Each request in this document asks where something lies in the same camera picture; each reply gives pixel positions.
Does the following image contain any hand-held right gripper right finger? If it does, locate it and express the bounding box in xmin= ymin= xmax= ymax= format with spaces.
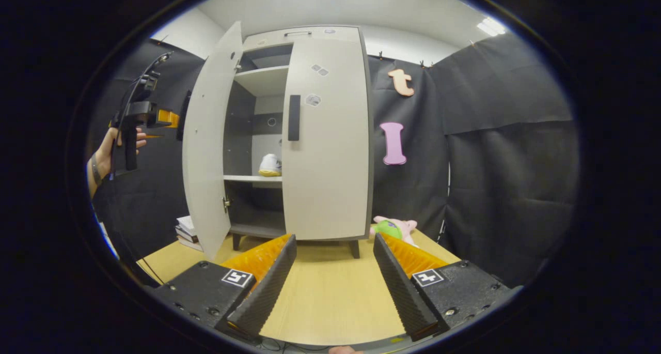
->
xmin=373 ymin=233 xmax=512 ymax=343

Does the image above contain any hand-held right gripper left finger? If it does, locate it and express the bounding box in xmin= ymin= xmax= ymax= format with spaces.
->
xmin=150 ymin=234 xmax=297 ymax=342

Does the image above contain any grey shoe cabinet door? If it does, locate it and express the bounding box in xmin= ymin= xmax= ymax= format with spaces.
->
xmin=182 ymin=21 xmax=244 ymax=260
xmin=281 ymin=36 xmax=370 ymax=241

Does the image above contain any grey shoe cabinet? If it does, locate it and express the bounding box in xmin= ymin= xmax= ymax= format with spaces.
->
xmin=222 ymin=26 xmax=375 ymax=259

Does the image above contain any white shoe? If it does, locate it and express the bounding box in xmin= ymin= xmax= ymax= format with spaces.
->
xmin=258 ymin=153 xmax=282 ymax=177

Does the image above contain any pink and green plush toy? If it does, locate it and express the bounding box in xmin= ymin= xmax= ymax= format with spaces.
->
xmin=371 ymin=216 xmax=418 ymax=246

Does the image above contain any stack of books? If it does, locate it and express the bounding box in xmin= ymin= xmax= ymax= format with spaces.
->
xmin=175 ymin=216 xmax=204 ymax=252

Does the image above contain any black backdrop cloth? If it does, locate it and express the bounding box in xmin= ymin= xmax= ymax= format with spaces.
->
xmin=88 ymin=31 xmax=579 ymax=287

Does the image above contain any ceiling light panel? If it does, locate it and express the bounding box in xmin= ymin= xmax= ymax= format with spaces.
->
xmin=476 ymin=16 xmax=508 ymax=37

